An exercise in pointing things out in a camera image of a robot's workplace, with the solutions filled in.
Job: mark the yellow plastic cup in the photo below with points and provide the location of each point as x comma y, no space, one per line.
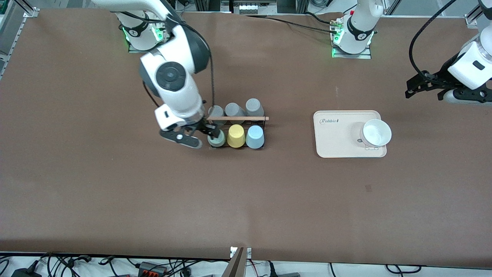
236,136

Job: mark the aluminium table edge rail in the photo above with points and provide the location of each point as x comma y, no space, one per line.
7,42

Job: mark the grey terminal block device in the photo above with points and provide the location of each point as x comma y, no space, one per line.
248,7

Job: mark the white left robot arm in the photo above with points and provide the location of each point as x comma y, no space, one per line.
359,23

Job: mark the light blue plastic cup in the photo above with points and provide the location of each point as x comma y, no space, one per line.
255,138

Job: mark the black red connector block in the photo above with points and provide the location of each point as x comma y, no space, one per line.
152,268

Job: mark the aluminium corner bracket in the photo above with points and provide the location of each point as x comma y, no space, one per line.
472,19
30,13

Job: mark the pale green plastic cup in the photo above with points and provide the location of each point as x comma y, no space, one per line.
217,143

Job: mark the beige plastic tray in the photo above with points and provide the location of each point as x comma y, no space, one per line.
334,142

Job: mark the black power adapter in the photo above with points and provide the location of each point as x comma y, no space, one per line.
25,273

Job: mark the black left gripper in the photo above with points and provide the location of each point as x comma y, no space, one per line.
439,79

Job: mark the grey plastic cup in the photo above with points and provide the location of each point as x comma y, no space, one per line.
254,107
216,111
233,110

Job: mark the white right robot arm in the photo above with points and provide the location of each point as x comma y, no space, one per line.
177,77

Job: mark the white bowl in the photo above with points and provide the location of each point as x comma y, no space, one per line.
376,132

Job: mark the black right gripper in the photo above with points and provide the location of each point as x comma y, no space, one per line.
201,125

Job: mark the grey metal bracket post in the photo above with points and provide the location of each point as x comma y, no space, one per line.
238,265

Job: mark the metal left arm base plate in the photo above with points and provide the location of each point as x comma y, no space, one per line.
365,56

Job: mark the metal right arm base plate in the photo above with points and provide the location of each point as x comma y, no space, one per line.
134,50

